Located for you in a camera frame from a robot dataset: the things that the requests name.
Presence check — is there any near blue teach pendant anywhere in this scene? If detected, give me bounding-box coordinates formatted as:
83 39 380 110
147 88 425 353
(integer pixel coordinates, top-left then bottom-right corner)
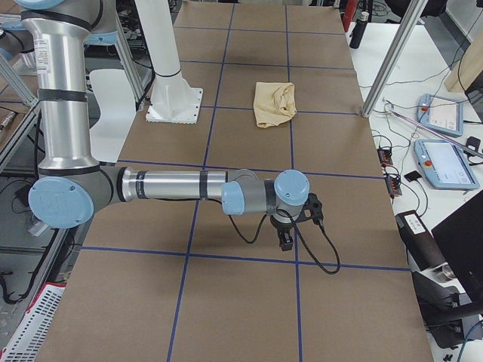
414 140 480 190

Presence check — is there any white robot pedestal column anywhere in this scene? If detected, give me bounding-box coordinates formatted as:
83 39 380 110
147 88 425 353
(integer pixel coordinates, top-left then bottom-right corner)
135 0 203 124

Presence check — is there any black water bottle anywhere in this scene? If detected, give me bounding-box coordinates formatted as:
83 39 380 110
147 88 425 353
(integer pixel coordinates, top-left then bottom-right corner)
349 11 370 49

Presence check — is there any black power adapter box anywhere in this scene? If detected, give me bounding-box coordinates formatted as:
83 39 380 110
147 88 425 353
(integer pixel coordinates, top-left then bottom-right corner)
464 137 481 157

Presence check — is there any white plastic chair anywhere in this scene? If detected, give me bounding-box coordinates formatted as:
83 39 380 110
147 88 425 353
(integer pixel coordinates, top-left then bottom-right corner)
90 69 137 163

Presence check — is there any aluminium frame post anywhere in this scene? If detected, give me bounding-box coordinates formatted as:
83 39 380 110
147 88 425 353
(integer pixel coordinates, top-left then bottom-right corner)
361 0 427 118

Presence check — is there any small black phone device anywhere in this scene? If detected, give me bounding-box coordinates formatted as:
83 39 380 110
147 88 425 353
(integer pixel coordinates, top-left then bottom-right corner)
404 170 422 183

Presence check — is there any yellow long-sleeve printed shirt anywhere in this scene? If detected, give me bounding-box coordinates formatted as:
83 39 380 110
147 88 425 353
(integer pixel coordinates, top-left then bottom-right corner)
253 82 297 128

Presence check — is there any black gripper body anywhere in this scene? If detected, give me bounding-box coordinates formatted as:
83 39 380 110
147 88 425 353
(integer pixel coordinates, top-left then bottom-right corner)
271 216 293 236

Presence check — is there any far blue teach pendant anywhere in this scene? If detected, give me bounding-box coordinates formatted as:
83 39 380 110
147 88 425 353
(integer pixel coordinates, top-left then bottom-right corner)
417 94 463 137

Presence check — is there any blue teach pendant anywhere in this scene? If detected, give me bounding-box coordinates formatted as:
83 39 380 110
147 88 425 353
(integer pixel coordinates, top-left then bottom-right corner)
417 94 463 137
414 140 480 190

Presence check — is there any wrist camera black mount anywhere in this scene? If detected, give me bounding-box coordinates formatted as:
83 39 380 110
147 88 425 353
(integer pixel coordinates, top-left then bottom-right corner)
296 192 324 227

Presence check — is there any red cylinder bottle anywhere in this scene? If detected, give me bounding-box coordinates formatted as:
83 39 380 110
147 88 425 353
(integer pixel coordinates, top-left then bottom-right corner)
342 0 358 32

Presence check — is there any white perforated basket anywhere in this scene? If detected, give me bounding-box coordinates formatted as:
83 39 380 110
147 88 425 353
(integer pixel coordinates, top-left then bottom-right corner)
1 282 66 361

